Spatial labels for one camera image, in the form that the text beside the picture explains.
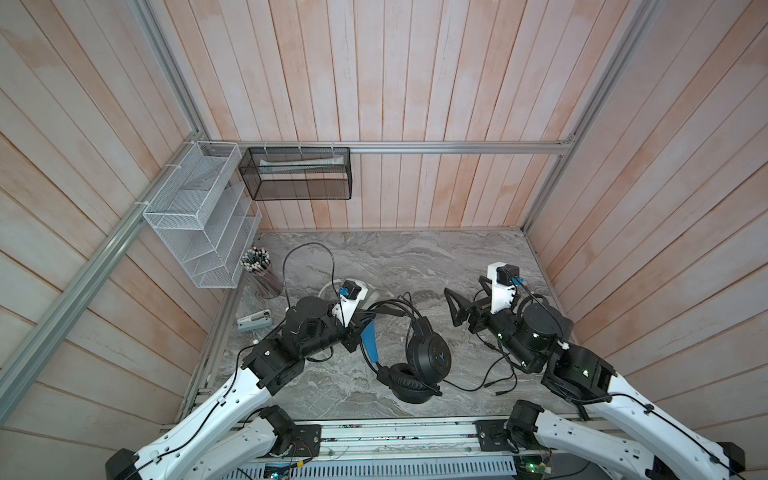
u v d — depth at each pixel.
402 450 0.73
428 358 0.54
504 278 0.50
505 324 0.54
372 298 0.90
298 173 1.05
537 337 0.44
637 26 0.70
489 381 0.83
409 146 0.97
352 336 0.60
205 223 0.70
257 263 0.88
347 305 0.59
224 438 0.54
